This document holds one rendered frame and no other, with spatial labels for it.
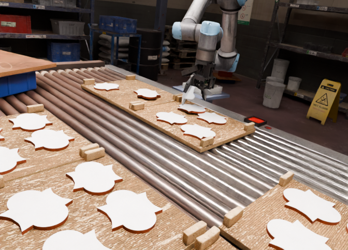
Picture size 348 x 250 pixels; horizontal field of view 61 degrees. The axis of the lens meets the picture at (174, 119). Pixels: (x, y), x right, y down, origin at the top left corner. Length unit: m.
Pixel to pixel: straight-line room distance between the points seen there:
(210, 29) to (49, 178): 0.79
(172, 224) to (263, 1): 6.39
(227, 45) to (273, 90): 3.21
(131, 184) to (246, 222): 0.29
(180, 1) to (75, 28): 2.97
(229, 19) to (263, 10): 5.14
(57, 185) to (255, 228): 0.48
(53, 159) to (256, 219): 0.56
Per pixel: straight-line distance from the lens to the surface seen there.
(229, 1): 1.65
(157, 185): 0.84
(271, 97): 4.97
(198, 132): 1.11
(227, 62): 1.83
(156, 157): 0.97
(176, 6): 7.63
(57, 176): 0.83
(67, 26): 5.66
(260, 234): 0.72
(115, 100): 1.38
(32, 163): 0.89
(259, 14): 6.89
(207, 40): 1.23
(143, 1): 7.07
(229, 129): 1.22
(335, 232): 0.82
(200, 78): 1.25
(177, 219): 0.70
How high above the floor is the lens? 1.38
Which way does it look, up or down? 21 degrees down
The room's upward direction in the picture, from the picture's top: 7 degrees clockwise
